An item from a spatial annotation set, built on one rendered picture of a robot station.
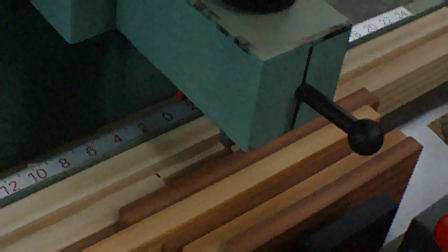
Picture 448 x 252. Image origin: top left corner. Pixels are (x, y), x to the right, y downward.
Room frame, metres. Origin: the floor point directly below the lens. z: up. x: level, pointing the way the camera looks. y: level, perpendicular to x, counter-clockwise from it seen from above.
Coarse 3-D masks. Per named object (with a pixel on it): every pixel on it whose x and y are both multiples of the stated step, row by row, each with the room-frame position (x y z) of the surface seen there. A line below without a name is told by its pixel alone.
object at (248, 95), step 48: (144, 0) 0.39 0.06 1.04; (192, 0) 0.36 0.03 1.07; (144, 48) 0.39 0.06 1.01; (192, 48) 0.35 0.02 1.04; (240, 48) 0.33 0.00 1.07; (288, 48) 0.33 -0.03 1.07; (336, 48) 0.36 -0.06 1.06; (192, 96) 0.35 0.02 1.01; (240, 96) 0.32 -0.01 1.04; (288, 96) 0.33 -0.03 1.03; (240, 144) 0.32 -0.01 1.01
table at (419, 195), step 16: (432, 96) 0.52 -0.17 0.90; (400, 112) 0.49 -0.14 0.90; (416, 112) 0.50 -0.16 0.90; (432, 112) 0.50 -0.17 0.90; (384, 128) 0.47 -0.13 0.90; (400, 128) 0.47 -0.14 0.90; (416, 128) 0.48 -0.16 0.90; (432, 144) 0.46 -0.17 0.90; (432, 160) 0.44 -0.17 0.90; (416, 176) 0.42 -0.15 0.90; (432, 176) 0.42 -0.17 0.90; (416, 192) 0.40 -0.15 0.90; (432, 192) 0.41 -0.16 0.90; (400, 208) 0.39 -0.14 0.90; (416, 208) 0.39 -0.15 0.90; (400, 224) 0.37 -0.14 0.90
